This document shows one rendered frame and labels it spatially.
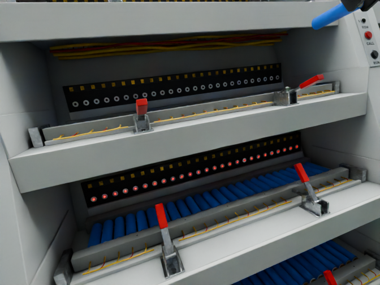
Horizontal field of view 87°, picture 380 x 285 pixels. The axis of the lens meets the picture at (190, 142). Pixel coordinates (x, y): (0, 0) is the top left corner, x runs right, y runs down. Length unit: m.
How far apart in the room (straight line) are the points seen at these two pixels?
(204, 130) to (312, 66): 0.39
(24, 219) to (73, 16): 0.27
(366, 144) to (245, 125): 0.30
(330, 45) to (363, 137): 0.22
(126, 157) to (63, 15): 0.21
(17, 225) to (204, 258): 0.24
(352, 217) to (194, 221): 0.28
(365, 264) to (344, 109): 0.33
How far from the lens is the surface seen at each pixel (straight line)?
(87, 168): 0.30
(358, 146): 0.57
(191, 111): 0.36
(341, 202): 0.48
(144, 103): 0.24
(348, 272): 0.59
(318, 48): 0.61
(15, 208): 0.31
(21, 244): 0.32
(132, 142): 0.28
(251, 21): 0.44
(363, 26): 0.61
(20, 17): 0.38
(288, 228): 0.39
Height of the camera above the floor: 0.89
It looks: 4 degrees up
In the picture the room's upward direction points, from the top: 13 degrees counter-clockwise
